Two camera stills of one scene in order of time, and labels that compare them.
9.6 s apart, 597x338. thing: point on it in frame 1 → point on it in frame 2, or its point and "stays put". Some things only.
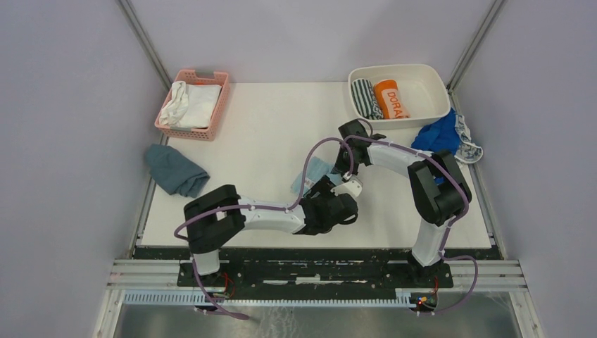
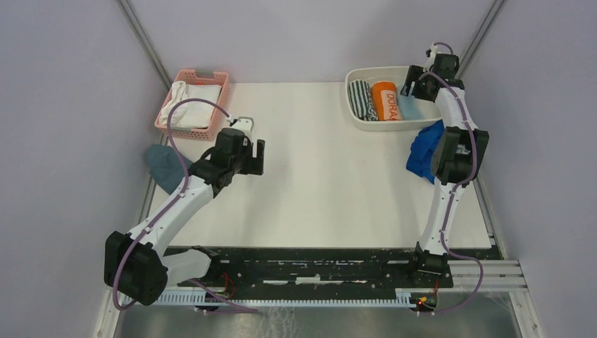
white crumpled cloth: [174, 112] stays put
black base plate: [316, 271] stays put
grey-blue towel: [174, 172] stays put
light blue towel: [315, 167] → [410, 108]
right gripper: [340, 167] → [413, 75]
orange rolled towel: [389, 100] stays put
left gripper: [322, 186] → [254, 165]
